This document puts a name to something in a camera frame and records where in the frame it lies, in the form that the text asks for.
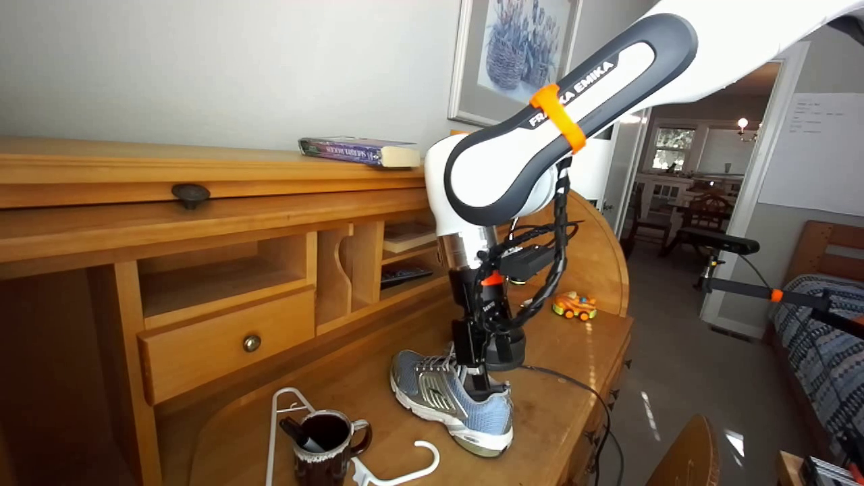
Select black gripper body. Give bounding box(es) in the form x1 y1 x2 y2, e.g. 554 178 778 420
446 266 512 351

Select grey marker with black cap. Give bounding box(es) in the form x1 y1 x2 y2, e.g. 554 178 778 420
277 413 318 455

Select grey blue running sneaker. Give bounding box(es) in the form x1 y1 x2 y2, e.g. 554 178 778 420
385 350 519 462

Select dark brown glazed mug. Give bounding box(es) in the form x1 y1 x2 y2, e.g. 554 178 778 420
277 408 376 486

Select black remote control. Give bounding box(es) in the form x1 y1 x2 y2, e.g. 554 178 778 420
377 263 446 294

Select beige notebook in cubby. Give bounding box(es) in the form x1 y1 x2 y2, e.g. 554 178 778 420
380 228 443 260

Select colourful small toy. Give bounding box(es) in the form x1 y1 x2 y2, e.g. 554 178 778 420
551 289 601 327

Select white plastic clothes hanger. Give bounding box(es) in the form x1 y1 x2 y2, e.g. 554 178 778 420
261 387 446 486

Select thick closed book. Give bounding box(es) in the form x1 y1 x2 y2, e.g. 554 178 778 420
296 135 426 174

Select wooden drawer with brass knob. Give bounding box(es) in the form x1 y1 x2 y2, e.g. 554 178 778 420
134 286 318 408

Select framed blue flower picture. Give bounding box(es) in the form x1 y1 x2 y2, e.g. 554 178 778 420
446 0 585 131

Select wooden roll-top desk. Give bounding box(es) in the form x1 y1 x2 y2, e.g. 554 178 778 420
0 134 638 486

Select bed with striped blanket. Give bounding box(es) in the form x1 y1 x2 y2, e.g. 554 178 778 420
765 220 864 475

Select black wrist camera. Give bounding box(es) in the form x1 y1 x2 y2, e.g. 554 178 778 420
496 246 558 289

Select black robot cable chain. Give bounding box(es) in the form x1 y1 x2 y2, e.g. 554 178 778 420
500 161 580 333

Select black lamp power cable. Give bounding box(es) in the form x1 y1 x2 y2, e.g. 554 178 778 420
515 363 616 486

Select orange strap on arm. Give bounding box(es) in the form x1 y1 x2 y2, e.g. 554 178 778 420
529 82 591 154

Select black roll-top handle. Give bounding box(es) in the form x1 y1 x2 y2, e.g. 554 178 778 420
168 182 214 210

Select black camera boom stand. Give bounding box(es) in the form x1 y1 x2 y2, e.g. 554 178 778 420
697 231 864 340

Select white wall board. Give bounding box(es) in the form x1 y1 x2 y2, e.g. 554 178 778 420
755 89 864 220

